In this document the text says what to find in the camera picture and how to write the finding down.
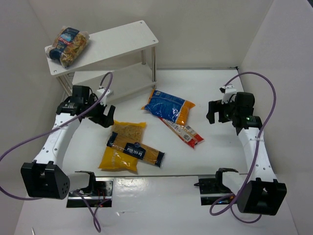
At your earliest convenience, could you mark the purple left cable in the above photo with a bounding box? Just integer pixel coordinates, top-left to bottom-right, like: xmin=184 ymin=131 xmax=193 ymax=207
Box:
xmin=0 ymin=71 xmax=114 ymax=233

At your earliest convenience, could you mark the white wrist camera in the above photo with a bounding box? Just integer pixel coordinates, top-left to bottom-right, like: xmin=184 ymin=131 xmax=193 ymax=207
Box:
xmin=220 ymin=84 xmax=237 ymax=104
xmin=95 ymin=87 xmax=113 ymax=106

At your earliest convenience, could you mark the red spaghetti packet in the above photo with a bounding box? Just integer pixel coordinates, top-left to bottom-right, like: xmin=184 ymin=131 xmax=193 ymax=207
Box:
xmin=159 ymin=118 xmax=204 ymax=149

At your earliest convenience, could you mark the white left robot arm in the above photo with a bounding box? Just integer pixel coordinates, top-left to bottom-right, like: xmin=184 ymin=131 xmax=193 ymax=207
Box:
xmin=21 ymin=85 xmax=115 ymax=199

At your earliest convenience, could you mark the fusilli bag with dark label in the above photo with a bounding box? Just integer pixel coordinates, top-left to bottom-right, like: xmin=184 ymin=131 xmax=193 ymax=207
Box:
xmin=45 ymin=26 xmax=89 ymax=68

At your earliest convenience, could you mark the yellow fusilli pasta bag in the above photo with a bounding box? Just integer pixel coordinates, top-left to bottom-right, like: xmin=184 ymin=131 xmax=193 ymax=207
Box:
xmin=98 ymin=121 xmax=146 ymax=173

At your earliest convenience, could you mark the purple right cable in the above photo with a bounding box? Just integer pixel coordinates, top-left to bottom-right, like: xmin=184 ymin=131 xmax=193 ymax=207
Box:
xmin=209 ymin=71 xmax=278 ymax=224

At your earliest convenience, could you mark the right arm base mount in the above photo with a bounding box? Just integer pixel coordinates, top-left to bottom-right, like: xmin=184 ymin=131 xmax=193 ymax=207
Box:
xmin=194 ymin=175 xmax=233 ymax=206

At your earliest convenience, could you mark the purple cable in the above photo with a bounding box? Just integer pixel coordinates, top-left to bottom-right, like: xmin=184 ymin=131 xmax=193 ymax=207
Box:
xmin=0 ymin=71 xmax=114 ymax=233
xmin=209 ymin=71 xmax=278 ymax=224

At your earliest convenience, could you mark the blue and orange pasta bag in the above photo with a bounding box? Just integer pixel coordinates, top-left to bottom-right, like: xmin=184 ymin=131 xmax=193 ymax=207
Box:
xmin=141 ymin=89 xmax=196 ymax=125

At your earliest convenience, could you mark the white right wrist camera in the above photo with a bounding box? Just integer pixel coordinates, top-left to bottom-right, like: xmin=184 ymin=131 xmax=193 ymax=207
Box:
xmin=220 ymin=84 xmax=237 ymax=104

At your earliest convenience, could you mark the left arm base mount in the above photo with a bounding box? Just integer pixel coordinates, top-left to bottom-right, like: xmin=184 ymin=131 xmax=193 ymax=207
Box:
xmin=66 ymin=178 xmax=114 ymax=208

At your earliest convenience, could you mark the white two-tier shelf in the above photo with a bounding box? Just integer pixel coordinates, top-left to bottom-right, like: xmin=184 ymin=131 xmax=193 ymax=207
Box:
xmin=47 ymin=21 xmax=158 ymax=102

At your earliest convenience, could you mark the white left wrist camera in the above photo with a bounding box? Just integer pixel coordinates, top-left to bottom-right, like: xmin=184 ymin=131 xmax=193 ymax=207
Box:
xmin=95 ymin=87 xmax=113 ymax=106

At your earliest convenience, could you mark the spaghetti bag with navy ends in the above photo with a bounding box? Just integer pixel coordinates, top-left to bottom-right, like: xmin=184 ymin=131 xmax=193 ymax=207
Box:
xmin=107 ymin=132 xmax=165 ymax=167

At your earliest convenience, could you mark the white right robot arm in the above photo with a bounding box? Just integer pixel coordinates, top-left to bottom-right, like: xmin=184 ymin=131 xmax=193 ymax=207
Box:
xmin=206 ymin=88 xmax=287 ymax=216

